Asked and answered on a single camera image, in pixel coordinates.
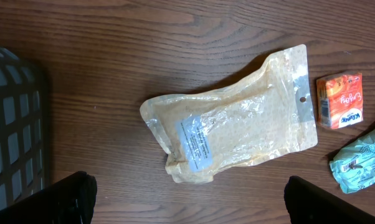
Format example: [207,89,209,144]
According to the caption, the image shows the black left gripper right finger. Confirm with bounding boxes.
[284,175,375,224]

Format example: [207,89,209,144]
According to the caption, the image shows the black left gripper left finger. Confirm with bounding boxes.
[0,171,97,224]

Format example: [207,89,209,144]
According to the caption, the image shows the teal tissue pouch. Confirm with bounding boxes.
[329,129,375,194]

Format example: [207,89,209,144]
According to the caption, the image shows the orange snack packet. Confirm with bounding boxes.
[316,72,364,129]

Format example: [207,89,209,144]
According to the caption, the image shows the beige glossy plastic package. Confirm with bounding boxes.
[140,44,318,184]

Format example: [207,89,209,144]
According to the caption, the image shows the dark grey mesh basket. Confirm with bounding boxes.
[0,47,50,211]

